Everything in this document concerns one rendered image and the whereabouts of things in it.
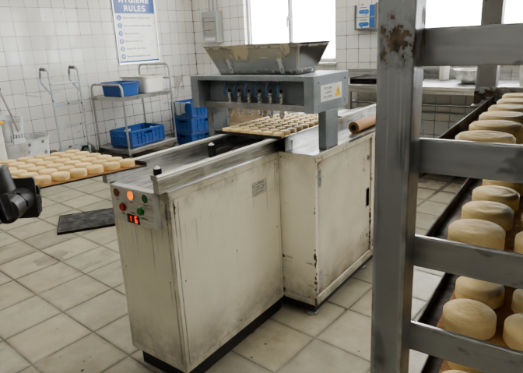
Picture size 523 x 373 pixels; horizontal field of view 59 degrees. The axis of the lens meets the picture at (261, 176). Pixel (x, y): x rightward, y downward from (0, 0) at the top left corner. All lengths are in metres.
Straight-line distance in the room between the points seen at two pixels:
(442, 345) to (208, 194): 1.42
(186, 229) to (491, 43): 1.47
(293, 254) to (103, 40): 4.58
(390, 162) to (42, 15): 5.69
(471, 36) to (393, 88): 0.07
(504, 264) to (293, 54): 1.75
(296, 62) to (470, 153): 1.74
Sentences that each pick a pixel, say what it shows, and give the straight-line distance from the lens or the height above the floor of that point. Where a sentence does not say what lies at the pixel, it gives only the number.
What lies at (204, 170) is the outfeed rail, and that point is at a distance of 1.79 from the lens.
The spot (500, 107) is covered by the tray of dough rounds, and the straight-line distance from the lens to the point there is 0.64.
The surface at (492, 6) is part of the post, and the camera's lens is 0.83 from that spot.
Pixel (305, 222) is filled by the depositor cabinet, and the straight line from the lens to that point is 2.19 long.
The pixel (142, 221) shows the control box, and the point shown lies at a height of 0.72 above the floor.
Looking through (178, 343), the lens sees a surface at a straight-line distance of 1.95.
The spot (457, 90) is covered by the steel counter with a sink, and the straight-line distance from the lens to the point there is 4.33.
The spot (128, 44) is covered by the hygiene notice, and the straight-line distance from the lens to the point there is 6.49.
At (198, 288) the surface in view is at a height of 0.42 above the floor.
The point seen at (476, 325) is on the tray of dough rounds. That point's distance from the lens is 0.52.
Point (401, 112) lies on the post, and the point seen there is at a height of 1.27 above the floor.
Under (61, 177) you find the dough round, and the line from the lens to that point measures 1.41.
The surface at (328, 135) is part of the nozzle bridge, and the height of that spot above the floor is 0.90.
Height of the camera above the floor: 1.33
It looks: 16 degrees down
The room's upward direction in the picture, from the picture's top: 3 degrees counter-clockwise
